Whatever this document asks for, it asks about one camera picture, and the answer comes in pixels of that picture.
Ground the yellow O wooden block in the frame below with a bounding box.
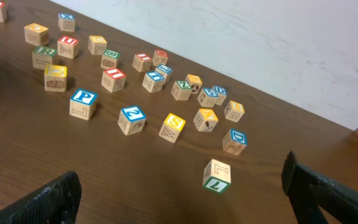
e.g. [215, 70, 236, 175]
[24, 23, 49, 46]

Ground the yellow S wooden block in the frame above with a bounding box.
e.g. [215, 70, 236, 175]
[158, 113, 186, 143]

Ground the blue P wooden block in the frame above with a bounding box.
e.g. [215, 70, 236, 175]
[69, 88, 98, 120]

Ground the blue X wooden block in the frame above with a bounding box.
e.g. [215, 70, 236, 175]
[58, 12, 75, 32]

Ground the blue D block near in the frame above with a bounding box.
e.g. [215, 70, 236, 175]
[223, 128, 247, 156]

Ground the yellow block with picture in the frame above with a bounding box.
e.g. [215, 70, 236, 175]
[193, 108, 219, 132]

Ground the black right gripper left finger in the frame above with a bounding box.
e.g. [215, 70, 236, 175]
[0, 171, 81, 224]

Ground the yellow block near Z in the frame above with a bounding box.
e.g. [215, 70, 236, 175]
[185, 74, 203, 94]

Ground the blue D block far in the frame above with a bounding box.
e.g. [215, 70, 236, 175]
[213, 85, 227, 105]

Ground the red U block upper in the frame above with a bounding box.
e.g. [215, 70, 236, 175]
[57, 35, 79, 59]

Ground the blue d block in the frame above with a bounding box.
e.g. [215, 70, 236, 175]
[223, 128, 247, 156]
[213, 85, 227, 105]

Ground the yellow 8 wooden block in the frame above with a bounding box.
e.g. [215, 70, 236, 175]
[224, 100, 245, 123]

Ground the blue 5 wooden block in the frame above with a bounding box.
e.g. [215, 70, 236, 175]
[197, 88, 219, 108]

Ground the yellow block lower middle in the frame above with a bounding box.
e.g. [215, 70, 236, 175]
[44, 65, 67, 92]

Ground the green Z wooden block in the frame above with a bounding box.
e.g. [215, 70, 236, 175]
[171, 80, 192, 101]

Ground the blue L wooden block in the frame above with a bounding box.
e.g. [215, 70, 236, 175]
[155, 64, 173, 83]

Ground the red i block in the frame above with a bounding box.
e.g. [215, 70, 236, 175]
[101, 67, 126, 93]
[132, 53, 152, 72]

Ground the blue 2 wooden block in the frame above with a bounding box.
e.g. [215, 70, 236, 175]
[117, 106, 147, 136]

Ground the green B wooden block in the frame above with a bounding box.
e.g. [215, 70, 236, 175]
[101, 49, 121, 69]

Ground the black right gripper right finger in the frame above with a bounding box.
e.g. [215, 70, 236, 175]
[281, 151, 358, 223]

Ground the yellow block upper middle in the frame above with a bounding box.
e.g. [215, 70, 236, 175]
[88, 35, 108, 55]

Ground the green R wooden block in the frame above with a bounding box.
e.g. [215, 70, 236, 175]
[32, 45, 58, 70]

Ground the green 7 wooden block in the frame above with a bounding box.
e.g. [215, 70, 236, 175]
[203, 159, 231, 194]

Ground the blue T wooden block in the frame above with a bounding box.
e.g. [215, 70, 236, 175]
[142, 72, 165, 93]

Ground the red H wooden block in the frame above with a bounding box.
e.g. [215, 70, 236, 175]
[152, 50, 168, 67]

